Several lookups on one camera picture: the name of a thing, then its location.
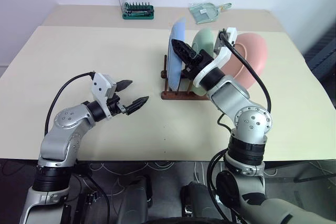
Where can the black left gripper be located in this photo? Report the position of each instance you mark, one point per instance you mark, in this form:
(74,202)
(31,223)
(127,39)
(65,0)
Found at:
(114,107)

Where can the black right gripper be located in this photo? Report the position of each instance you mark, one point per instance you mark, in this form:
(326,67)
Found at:
(199,62)

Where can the blue plate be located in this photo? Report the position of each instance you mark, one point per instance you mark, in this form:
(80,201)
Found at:
(176,30)

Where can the light green plate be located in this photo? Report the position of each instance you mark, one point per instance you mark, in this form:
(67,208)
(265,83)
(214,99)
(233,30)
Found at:
(203,39)

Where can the brown wooden dish rack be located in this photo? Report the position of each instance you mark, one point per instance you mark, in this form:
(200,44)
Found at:
(178,96)

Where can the pink plate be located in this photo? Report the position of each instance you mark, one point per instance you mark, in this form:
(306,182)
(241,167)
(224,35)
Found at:
(258,51)

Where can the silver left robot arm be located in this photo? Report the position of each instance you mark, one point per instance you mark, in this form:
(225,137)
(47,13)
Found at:
(65,119)

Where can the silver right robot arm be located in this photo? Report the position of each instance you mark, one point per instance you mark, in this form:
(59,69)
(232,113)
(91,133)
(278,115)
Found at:
(252,121)

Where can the light green packaged dustpan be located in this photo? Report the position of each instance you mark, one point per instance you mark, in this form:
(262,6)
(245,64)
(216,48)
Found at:
(206,12)

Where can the dark grey rounded shape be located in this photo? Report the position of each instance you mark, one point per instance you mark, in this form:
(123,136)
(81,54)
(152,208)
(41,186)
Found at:
(197,200)
(135,200)

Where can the black chair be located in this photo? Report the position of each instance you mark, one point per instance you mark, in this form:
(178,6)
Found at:
(324,58)

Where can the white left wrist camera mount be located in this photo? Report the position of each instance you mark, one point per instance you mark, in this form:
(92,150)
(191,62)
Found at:
(101,85)

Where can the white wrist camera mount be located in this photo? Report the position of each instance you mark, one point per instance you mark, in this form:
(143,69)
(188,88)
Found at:
(223,56)
(101,85)

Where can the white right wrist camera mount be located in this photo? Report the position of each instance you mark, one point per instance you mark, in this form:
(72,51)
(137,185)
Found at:
(223,56)

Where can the black table frame bar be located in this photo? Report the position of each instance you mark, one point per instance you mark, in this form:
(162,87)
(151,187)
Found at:
(302,167)

